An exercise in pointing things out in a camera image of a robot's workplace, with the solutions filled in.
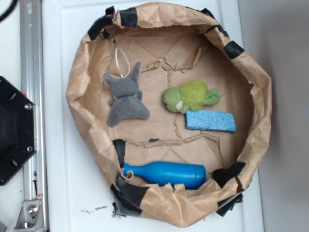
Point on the grey plush animal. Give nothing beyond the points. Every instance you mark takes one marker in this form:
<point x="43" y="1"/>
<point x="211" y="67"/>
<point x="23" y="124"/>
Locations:
<point x="126" y="102"/>

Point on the brown paper bag bin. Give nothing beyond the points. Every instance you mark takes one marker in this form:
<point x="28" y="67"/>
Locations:
<point x="175" y="44"/>

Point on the green plush turtle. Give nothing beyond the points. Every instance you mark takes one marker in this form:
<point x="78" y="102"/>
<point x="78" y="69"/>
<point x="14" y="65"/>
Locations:
<point x="191" y="95"/>

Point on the blue sponge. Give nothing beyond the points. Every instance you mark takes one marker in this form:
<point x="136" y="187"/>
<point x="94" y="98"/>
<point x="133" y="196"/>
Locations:
<point x="206" y="120"/>

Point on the blue plastic bottle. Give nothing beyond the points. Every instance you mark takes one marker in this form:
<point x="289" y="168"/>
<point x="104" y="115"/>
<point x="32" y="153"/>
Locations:
<point x="161" y="172"/>

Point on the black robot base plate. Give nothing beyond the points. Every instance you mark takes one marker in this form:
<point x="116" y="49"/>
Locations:
<point x="17" y="130"/>

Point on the aluminium extrusion rail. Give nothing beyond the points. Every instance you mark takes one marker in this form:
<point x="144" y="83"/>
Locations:
<point x="31" y="47"/>

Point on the metal corner bracket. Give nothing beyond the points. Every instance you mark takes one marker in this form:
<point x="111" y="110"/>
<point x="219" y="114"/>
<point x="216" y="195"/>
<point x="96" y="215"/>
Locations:
<point x="30" y="217"/>

